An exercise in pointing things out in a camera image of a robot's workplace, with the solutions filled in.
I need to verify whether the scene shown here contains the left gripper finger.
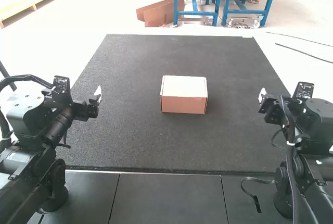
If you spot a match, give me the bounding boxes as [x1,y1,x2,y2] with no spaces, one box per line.
[93,85,103,104]

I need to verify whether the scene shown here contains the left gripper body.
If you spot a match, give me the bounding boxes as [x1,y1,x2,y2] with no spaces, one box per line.
[73,98,99,122]

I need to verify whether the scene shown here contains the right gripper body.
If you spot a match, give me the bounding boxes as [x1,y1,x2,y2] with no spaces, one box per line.
[258,95,284,125]

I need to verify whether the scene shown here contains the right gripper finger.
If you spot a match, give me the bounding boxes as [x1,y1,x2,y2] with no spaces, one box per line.
[257,88,267,104]

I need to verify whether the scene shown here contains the cardboard box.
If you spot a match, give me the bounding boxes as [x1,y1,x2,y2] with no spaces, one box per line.
[159,74,209,115]

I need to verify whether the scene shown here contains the thin black strip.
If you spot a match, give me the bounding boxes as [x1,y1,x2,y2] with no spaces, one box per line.
[265,31,333,48]
[275,42,333,64]

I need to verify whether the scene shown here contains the black mat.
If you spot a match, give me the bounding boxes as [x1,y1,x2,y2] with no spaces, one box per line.
[56,34,292,175]

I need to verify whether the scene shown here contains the black rod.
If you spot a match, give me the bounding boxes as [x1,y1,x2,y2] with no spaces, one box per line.
[0,59,18,91]

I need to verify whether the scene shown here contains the dark base panel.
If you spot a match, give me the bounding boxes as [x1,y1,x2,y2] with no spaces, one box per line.
[108,173,230,224]
[25,170,120,224]

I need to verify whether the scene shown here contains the flat cardboard sheets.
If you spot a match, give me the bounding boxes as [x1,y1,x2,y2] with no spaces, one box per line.
[136,0,186,28]

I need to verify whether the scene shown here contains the wooden pallet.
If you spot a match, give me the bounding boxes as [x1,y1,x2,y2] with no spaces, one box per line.
[0,0,59,29]

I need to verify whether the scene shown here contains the black cable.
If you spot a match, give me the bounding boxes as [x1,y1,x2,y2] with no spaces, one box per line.
[270,127,296,150]
[0,74,54,93]
[240,176,277,213]

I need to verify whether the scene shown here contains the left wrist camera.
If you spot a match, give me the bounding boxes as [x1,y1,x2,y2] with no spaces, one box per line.
[52,76,71,99]

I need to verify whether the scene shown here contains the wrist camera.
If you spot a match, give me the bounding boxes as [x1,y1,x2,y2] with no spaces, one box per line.
[52,76,71,99]
[292,81,315,100]

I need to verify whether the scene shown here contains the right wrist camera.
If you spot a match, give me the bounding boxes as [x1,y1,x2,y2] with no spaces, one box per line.
[292,81,315,100]

